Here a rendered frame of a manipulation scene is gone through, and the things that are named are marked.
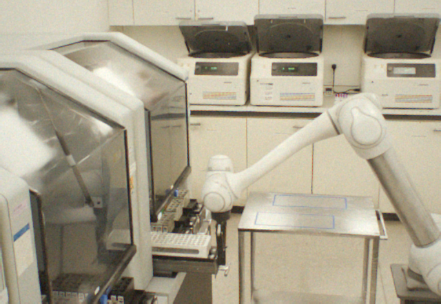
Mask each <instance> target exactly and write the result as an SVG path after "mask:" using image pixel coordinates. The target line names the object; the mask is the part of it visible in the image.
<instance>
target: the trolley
mask: <svg viewBox="0 0 441 304"><path fill-rule="evenodd" d="M376 212H379V214H380V220H381V223H382V229H383V233H384V236H381V235H380V230H379V229H378V222H377V218H376ZM245 232H251V278H250V304H367V282H368V269H369V243H370V239H373V243H372V257H371V282H370V295H369V304H376V283H377V271H378V247H379V240H388V238H387V232H386V229H385V225H384V219H383V216H382V211H381V209H380V208H374V204H373V199H372V196H345V195H329V194H297V193H281V192H250V194H249V196H248V198H247V202H246V204H245V208H244V210H243V214H242V216H241V218H240V222H239V225H238V280H239V304H245ZM256 232H260V233H274V234H298V235H312V236H336V237H349V238H363V239H365V247H364V261H363V275H362V289H361V296H343V295H333V294H314V293H304V292H285V291H276V290H256Z"/></svg>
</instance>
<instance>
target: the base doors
mask: <svg viewBox="0 0 441 304"><path fill-rule="evenodd" d="M312 121H313V120H301V119H277V118H254V117H247V127H246V117H213V116H191V117H190V124H199V123H200V124H201V125H191V126H190V139H191V160H192V198H193V199H198V202H201V203H202V200H201V192H202V187H203V184H204V182H205V174H206V172H207V164H208V161H209V158H210V157H213V156H217V155H223V156H227V157H229V158H230V160H231V162H232V164H233V167H234V174H238V173H240V172H242V171H243V170H245V169H247V168H250V167H251V166H253V164H255V163H257V162H258V161H259V160H261V159H262V158H263V157H264V156H265V155H267V154H268V153H269V152H271V151H272V150H273V149H274V148H275V147H277V146H278V145H279V144H281V143H282V142H283V141H285V140H287V139H288V138H289V137H290V136H291V135H293V134H294V133H296V132H297V131H299V130H300V129H302V128H293V126H298V127H305V126H307V125H309V124H310V123H311V122H312ZM386 122H387V125H388V127H389V130H390V132H391V135H392V138H393V142H392V146H393V148H394V150H395V151H396V153H398V156H399V158H400V160H401V161H402V164H403V165H404V167H405V169H406V171H407V172H408V175H409V176H410V178H411V180H412V181H413V184H414V185H415V187H416V189H417V191H418V192H419V193H420V196H421V197H422V199H423V201H424V203H425V204H426V206H427V208H428V209H429V212H430V214H439V215H441V131H433V130H434V128H435V129H437V130H441V122H415V121H386ZM205 129H215V130H218V132H213V131H205ZM274 132H288V134H274ZM411 134H417V135H428V138H411V137H410V136H411ZM312 152H313V179H312ZM311 180H312V194H329V195H345V196H372V199H373V204H374V208H380V209H381V211H382V213H395V211H394V208H393V207H392V205H391V203H390V202H389V200H388V198H387V196H386V194H385V193H384V190H383V189H382V187H381V185H380V184H379V182H378V181H377V180H376V178H375V176H374V175H373V172H372V170H371V168H370V167H369V165H368V163H367V162H366V160H365V159H362V158H360V157H359V156H357V155H356V153H355V151H354V150H353V148H352V147H351V146H350V144H349V143H348V142H347V140H346V138H345V135H344V134H340V135H338V136H335V137H333V138H330V139H325V140H323V141H319V142H316V143H314V151H313V144H311V145H308V146H306V147H305V148H302V149H300V150H299V151H297V152H296V153H294V155H293V156H291V157H290V158H288V159H287V160H286V161H283V162H282V163H281V164H280V165H278V166H277V167H275V168H274V169H273V170H272V171H270V173H268V174H266V175H265V176H264V177H262V178H261V179H259V180H257V182H255V183H253V184H251V185H249V186H248V187H247V198H248V196H249V194H250V192H281V193H297V194H311ZM379 187H380V193H379ZM378 200H379V205H378Z"/></svg>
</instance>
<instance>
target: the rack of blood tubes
mask: <svg viewBox="0 0 441 304"><path fill-rule="evenodd" d="M151 242H152V254H160V255H172V256H194V257H205V258H207V255H208V254H209V250H210V249H211V236H208V235H195V234H170V233H157V232H151Z"/></svg>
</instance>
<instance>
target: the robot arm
mask: <svg viewBox="0 0 441 304"><path fill-rule="evenodd" d="M381 112H382V101H381V99H380V97H379V96H378V95H377V94H375V93H372V92H363V93H360V94H356V95H353V96H352V97H349V98H347V99H345V100H343V101H342V102H341V103H338V104H336V105H335V106H334V107H332V108H330V109H328V110H327V111H326V112H324V113H323V114H321V115H320V116H318V117H317V118H316V119H315V120H314V121H312V122H311V123H310V124H309V125H307V126H305V127H304V128H302V129H300V130H299V131H297V132H296V133H294V134H293V135H291V136H290V137H289V138H288V139H287V140H285V141H283V142H282V143H281V144H279V145H278V146H277V147H275V148H274V149H273V150H272V151H271V152H269V153H268V154H267V155H265V156H264V157H263V158H262V159H261V160H259V161H258V162H257V163H255V164H253V166H251V167H250V168H247V169H245V170H243V171H242V172H240V173H238V174H234V167H233V164H232V162H231V160H230V158H229V157H227V156H223V155H217V156H213V157H210V158H209V161H208V164H207V172H206V174H205V182H204V184H203V187H202V192H201V200H202V202H203V204H204V205H205V208H206V209H207V210H209V211H210V212H211V218H212V219H213V220H215V221H217V223H216V242H217V249H216V250H217V251H218V265H219V266H225V265H226V248H227V246H225V245H226V226H227V220H228V219H230V210H231V208H232V207H233V203H234V202H235V201H236V200H238V199H239V198H240V196H241V194H242V192H243V190H245V188H246V187H248V186H249V185H251V184H253V183H255V182H257V180H259V179H261V178H262V177H264V176H265V175H266V174H268V173H270V171H272V170H273V169H274V168H275V167H277V166H278V165H280V164H281V163H282V162H283V161H286V160H287V159H288V158H290V157H291V156H293V155H294V153H296V152H297V151H299V150H300V149H302V148H305V147H306V146H308V145H311V144H312V143H316V142H319V141H323V140H325V139H330V138H333V137H335V136H338V135H340V134H344V135H345V138H346V140H347V142H348V143H349V144H350V146H351V147H352V148H353V150H354V151H355V153H356V155H357V156H359V157H360V158H362V159H365V160H366V162H367V163H368V165H369V167H370V168H371V170H372V172H373V175H374V176H375V178H376V180H377V181H378V182H379V184H380V185H381V187H382V189H383V190H384V193H385V194H386V196H387V198H388V200H389V202H390V203H391V205H392V207H393V208H394V211H395V213H396V214H397V216H399V218H400V220H401V221H402V224H403V225H404V227H405V230H406V231H407V233H408V235H409V265H403V266H402V267H401V271H403V272H404V275H405V278H406V282H407V290H408V291H411V292H413V291H423V292H434V293H435V294H437V295H438V296H441V215H439V214H430V212H429V209H428V208H427V206H426V204H425V203H424V201H423V199H422V197H421V196H420V193H419V192H418V191H417V189H416V187H415V185H414V184H413V181H412V180H411V178H410V176H409V175H408V172H407V171H406V169H405V167H404V165H403V164H402V161H401V160H400V158H399V156H398V153H396V151H395V150H394V148H393V146H392V142H393V138H392V135H391V132H390V130H389V127H388V125H387V122H386V121H385V119H384V117H383V115H382V113H381Z"/></svg>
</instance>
